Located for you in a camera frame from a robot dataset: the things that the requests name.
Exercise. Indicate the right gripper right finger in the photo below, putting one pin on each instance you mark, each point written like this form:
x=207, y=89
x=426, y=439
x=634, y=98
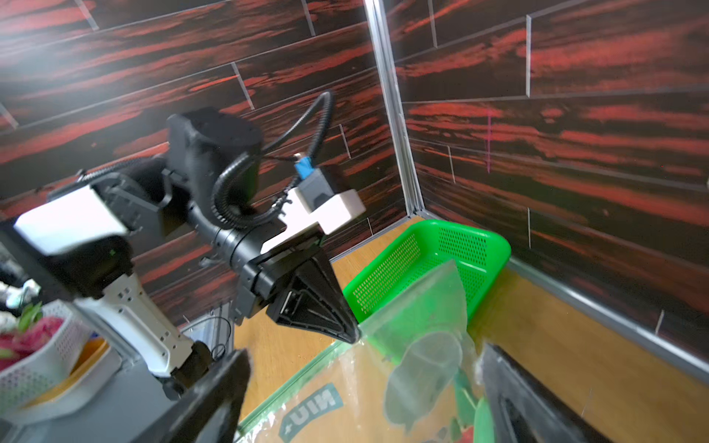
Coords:
x=522, y=409

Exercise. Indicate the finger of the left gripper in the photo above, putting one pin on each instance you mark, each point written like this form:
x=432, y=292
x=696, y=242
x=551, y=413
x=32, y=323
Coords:
x=311, y=299

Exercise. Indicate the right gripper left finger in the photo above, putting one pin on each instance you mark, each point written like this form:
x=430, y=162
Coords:
x=210, y=411

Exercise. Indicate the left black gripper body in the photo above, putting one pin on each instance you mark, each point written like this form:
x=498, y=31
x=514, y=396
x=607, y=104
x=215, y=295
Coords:
x=257, y=276

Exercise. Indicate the clear zip-top bag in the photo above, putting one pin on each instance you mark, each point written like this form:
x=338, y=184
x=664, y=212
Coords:
x=410, y=378

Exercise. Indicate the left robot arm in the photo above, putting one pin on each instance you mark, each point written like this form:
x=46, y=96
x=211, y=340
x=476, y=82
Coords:
x=264, y=208

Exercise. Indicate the white plastic basket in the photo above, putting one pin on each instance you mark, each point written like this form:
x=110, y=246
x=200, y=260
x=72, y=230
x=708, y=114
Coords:
x=60, y=378

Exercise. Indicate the green plastic perforated basket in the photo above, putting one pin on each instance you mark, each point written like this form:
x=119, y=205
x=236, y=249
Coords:
x=480, y=256

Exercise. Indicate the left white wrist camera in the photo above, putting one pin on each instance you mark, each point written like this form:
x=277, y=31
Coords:
x=325, y=199

